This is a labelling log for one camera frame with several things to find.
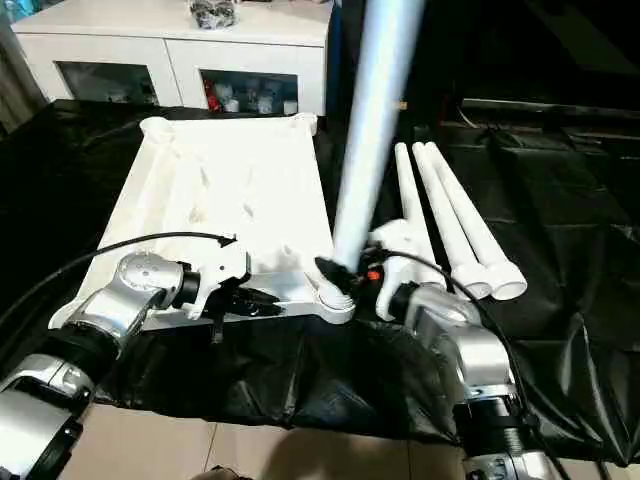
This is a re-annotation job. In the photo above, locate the white plastic table top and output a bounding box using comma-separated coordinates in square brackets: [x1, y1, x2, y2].
[48, 113, 357, 334]

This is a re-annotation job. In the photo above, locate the white plastic table leg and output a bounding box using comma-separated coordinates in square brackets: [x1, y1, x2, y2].
[319, 0, 426, 311]
[424, 142, 529, 301]
[412, 141, 494, 300]
[393, 142, 451, 289]

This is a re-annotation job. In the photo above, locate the black cloth mat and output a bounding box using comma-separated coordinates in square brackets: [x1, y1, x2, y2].
[0, 97, 640, 466]

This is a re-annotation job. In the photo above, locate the blue vertical panel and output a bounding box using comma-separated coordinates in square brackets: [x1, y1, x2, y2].
[329, 0, 347, 116]

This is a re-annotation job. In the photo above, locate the white cabinet with glass doors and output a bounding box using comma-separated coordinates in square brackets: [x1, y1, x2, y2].
[10, 0, 334, 116]

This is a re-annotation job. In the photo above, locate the dark crumpled bag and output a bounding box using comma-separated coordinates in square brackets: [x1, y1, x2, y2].
[188, 0, 240, 30]

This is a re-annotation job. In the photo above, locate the grey curtain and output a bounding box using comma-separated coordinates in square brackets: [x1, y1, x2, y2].
[0, 19, 49, 136]

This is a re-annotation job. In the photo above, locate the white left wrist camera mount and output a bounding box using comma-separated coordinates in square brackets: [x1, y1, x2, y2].
[189, 242, 253, 321]

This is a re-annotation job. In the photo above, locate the dark metal rail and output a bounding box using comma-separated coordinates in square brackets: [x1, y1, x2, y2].
[462, 98, 640, 124]

